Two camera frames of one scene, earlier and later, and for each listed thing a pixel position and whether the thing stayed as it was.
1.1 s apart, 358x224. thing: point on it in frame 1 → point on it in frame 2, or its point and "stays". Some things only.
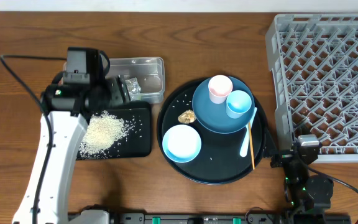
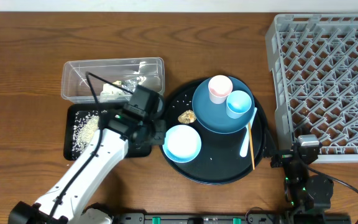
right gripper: [282, 156] stays
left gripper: [117, 90] → [158, 133]
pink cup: [219, 86] stays
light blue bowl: [181, 143] stays
